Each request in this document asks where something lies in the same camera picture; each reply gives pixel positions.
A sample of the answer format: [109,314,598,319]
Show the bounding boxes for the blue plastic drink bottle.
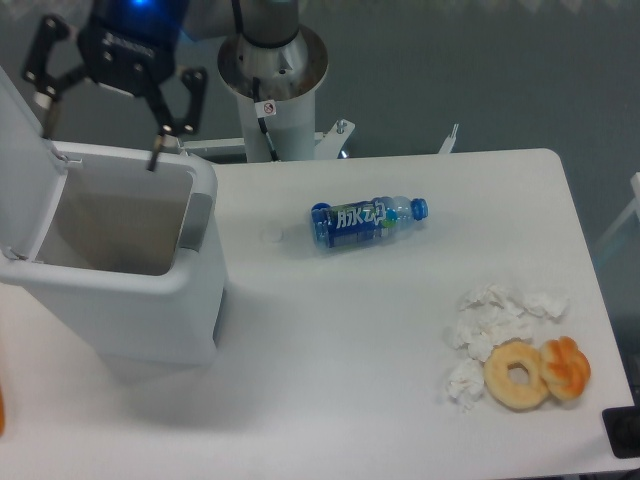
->
[310,196,429,249]

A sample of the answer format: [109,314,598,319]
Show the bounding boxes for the black cable on pedestal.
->
[251,76,280,163]

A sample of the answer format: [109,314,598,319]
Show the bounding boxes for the black device at corner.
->
[602,406,639,459]

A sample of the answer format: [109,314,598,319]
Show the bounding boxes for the plain ring donut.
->
[483,341,549,411]

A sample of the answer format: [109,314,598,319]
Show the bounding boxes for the orange twisted bread bun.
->
[539,336,591,401]

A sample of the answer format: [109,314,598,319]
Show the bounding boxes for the small crumpled white tissue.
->
[445,358,485,412]

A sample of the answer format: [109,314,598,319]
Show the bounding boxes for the white frame at right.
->
[593,172,639,269]

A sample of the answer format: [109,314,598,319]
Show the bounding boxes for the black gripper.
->
[21,0,208,172]

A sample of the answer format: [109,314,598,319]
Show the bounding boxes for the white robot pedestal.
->
[178,25,356,163]

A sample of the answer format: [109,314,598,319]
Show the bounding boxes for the white trash can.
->
[1,77,227,365]

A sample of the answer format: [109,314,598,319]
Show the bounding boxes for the orange object at edge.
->
[0,387,6,437]

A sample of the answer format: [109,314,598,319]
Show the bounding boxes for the large crumpled white tissue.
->
[448,283,570,362]

